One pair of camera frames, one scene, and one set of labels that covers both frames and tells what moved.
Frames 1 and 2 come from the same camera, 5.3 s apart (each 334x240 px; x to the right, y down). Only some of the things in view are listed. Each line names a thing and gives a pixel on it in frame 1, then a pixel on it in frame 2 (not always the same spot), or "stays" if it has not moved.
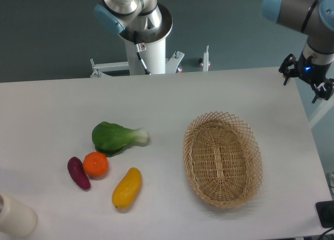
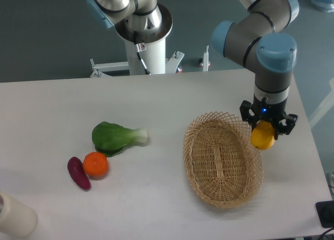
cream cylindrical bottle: (16, 219) stays
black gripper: (313, 72) → (262, 110)
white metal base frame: (172, 65) stays
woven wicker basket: (223, 160) stays
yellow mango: (126, 192) → (262, 135)
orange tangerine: (95, 165) stays
